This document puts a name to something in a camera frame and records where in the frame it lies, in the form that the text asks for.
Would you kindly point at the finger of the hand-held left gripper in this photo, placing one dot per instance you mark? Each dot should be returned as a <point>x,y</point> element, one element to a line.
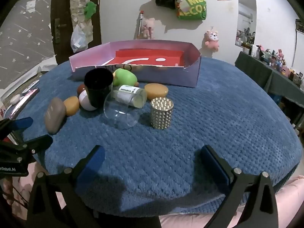
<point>23,122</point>
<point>40,142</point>

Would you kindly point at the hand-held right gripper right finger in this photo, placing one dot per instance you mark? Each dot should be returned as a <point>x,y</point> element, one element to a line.
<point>213,163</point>

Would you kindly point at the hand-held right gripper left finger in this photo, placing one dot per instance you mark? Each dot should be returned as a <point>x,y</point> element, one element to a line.
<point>92,163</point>

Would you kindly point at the grey oval case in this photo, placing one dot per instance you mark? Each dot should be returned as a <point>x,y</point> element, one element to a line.
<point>54,116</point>

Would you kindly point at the clear plastic cup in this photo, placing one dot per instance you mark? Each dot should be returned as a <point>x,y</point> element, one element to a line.
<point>118,120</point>

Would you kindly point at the red-brown ball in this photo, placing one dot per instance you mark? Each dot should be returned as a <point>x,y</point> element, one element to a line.
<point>81,89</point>

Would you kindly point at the gold studded cup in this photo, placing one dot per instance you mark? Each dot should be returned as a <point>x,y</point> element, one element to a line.
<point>161,118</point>

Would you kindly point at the black cup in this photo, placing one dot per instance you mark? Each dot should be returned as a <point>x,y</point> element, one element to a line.
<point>98,92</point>

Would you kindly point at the small bottle with white label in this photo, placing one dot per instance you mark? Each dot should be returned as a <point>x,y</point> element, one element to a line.
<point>129,92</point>

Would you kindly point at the green squishy toy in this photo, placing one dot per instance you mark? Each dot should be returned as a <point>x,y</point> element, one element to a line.
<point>124,77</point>

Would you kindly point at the lilac cardboard box red inside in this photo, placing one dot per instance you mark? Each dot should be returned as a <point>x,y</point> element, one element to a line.
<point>166,78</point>

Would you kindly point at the person's left hand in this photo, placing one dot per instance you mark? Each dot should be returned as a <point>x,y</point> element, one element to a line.
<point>6,188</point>

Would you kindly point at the smartphone with red screen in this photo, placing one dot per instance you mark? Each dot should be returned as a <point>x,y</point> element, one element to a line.
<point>25,98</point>

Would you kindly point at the small white oval device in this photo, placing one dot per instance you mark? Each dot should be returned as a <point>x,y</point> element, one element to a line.
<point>15,98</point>

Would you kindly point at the white flat device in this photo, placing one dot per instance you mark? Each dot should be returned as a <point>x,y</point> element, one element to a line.
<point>29,86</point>

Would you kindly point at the white paper sheet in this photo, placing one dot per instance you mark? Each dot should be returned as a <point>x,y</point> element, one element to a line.
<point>46,64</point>

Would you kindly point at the white plastic bag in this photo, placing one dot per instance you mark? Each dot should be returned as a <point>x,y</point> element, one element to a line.
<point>79,39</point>

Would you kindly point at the table with dark green cloth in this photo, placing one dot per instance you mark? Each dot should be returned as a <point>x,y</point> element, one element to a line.
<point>256,71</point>

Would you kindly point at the dark brown door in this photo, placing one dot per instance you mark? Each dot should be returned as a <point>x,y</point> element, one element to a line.
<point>61,9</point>

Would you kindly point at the row of figurines and bottles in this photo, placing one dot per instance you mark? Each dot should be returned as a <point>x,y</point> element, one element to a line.
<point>275,59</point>

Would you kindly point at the pink plush toy with face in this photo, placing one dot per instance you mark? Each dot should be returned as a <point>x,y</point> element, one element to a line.
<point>212,40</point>

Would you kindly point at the crumpled grey hanging wrap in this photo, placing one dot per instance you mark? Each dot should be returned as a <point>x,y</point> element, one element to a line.
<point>77,4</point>

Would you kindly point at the green plush toy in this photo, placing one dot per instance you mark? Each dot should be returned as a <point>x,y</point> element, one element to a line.
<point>90,9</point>

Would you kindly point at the pale pink plush toy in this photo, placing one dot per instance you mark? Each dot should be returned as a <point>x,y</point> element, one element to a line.
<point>147,27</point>

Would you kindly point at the green printed bag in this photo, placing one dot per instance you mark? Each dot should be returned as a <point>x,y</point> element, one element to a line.
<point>192,7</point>

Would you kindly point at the wall mirror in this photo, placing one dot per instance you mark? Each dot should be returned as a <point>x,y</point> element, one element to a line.
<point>245,16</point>

